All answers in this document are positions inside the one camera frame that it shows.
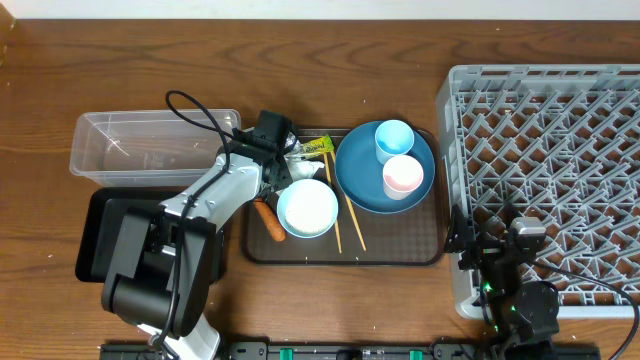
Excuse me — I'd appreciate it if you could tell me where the brown serving tray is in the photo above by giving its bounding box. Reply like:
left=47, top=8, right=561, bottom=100
left=241, top=129, right=446, bottom=267

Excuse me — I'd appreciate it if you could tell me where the dark blue plate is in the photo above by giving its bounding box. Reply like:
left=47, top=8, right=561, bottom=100
left=334, top=121, right=437, bottom=214

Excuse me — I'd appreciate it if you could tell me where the foil snack wrapper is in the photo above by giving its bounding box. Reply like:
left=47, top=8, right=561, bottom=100
left=284, top=135, right=334, bottom=160

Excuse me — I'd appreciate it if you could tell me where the grey dishwasher rack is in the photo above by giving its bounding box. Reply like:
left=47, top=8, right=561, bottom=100
left=436, top=65, right=639, bottom=319

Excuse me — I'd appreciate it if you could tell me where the light blue bowl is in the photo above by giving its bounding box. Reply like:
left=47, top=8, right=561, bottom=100
left=276, top=179, right=333, bottom=239

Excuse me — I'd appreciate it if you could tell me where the clear plastic bin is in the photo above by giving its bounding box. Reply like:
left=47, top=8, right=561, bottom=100
left=70, top=109, right=222, bottom=187

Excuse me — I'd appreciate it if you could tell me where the light blue cup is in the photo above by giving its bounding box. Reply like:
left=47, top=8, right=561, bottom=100
left=374, top=119, right=415, bottom=165

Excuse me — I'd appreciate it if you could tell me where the black tray bin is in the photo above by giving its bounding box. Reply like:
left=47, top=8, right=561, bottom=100
left=74, top=186, right=227, bottom=284

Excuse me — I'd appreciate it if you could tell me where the pink cup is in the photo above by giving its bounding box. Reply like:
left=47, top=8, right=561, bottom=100
left=382, top=155, right=424, bottom=200

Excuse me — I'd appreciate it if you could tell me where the wooden chopstick right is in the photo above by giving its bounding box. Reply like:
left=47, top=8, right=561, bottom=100
left=330, top=150, right=367, bottom=252

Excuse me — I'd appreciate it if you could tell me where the white paper napkin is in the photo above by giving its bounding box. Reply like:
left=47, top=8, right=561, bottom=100
left=286, top=159, right=325, bottom=182

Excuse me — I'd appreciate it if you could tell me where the wooden chopstick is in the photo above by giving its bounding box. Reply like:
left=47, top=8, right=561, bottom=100
left=323, top=153, right=342, bottom=253
left=330, top=150, right=367, bottom=252

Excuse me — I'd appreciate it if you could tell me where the orange carrot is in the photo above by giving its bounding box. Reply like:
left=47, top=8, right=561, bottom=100
left=253, top=198, right=286, bottom=242

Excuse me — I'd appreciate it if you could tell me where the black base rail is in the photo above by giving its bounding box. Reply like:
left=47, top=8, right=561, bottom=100
left=99, top=340, right=601, bottom=360

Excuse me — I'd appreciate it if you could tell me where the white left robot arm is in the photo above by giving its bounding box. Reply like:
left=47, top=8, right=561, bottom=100
left=101, top=110, right=295, bottom=359

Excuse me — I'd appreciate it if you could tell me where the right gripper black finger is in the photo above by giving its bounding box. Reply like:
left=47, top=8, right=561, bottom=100
left=444, top=204, right=474, bottom=253
left=503, top=202, right=521, bottom=234

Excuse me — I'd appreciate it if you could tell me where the wooden chopstick left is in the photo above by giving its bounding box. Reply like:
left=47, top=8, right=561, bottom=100
left=323, top=153, right=342, bottom=253

